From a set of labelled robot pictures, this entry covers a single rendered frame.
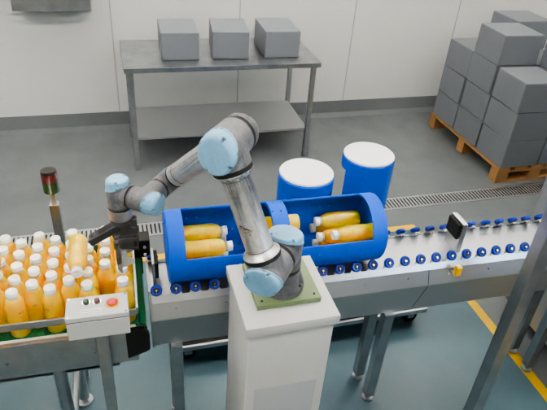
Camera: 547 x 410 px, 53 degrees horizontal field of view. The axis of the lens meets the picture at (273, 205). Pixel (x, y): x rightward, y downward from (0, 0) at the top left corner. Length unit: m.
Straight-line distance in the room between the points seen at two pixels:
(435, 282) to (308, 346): 0.84
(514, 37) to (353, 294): 3.34
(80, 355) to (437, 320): 2.24
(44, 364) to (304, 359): 0.95
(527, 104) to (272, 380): 3.65
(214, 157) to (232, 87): 4.16
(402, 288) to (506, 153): 2.89
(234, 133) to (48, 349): 1.12
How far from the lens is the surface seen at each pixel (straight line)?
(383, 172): 3.00
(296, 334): 1.88
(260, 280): 1.64
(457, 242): 2.61
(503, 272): 2.76
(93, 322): 1.95
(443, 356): 3.47
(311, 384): 2.11
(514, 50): 5.30
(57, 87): 5.50
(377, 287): 2.45
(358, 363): 3.10
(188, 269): 2.09
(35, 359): 2.24
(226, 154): 1.46
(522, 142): 5.25
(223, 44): 4.66
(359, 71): 6.00
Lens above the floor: 2.44
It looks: 34 degrees down
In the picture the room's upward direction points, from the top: 5 degrees clockwise
